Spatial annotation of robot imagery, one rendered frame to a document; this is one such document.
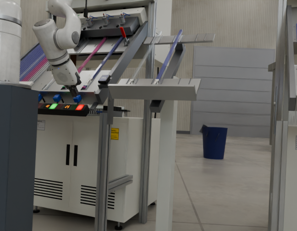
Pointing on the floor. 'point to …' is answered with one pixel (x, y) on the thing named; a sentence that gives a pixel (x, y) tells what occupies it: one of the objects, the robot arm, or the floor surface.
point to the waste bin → (213, 141)
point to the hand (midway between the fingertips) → (74, 91)
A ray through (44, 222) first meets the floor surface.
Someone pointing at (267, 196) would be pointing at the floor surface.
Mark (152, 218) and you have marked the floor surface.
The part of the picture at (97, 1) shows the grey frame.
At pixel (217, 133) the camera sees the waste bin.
